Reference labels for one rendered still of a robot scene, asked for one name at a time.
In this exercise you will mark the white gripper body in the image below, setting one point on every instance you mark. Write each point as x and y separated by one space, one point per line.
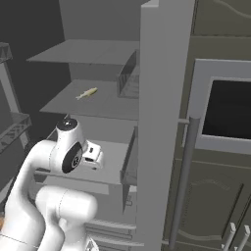
97 160

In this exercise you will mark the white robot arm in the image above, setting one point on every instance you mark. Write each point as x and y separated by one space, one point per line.
36 183

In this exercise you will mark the grey fridge shelf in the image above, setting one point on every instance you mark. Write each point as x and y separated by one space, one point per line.
88 52
98 106

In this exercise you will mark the clear fridge bin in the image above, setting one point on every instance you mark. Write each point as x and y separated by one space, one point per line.
128 78

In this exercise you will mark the grey fridge door with racks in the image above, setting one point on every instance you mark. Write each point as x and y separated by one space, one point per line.
13 130

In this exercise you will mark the grey fridge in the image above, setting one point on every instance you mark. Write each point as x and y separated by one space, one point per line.
163 98

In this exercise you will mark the yellow fish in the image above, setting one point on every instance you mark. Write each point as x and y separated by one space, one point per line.
87 93

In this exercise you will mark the olive cupboard run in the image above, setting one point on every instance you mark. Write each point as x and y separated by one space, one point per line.
215 192

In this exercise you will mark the grey oven with black window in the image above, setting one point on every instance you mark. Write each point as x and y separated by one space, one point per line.
228 108

